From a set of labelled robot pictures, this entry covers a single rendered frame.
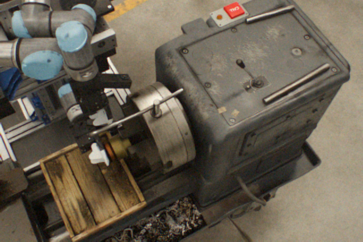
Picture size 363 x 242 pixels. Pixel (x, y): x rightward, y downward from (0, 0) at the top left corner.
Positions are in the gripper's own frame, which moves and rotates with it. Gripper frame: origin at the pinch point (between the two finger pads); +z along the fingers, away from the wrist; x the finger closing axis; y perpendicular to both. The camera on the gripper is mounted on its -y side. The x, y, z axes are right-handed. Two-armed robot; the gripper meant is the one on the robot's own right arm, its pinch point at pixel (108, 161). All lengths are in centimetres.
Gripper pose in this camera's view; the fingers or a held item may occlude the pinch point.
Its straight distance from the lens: 157.1
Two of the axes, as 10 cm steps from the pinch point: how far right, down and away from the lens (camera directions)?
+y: -8.8, 4.1, -2.5
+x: 0.2, -4.9, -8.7
